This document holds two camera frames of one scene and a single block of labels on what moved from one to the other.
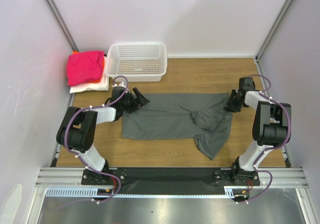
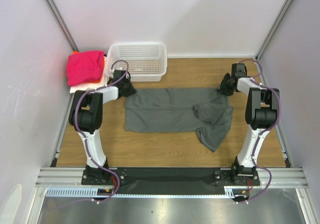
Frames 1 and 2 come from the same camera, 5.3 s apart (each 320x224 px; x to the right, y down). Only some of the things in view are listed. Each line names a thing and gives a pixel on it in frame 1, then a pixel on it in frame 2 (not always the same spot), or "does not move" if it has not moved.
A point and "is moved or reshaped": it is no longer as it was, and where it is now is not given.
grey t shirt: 204,116 is moved or reshaped
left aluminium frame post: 51,6 does not move
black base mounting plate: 170,181 does not move
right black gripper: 231,104 -> 225,87
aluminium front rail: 274,177 does not move
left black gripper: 141,100 -> 132,91
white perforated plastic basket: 143,62 does not move
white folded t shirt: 103,85 does not move
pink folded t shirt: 84,67 does not move
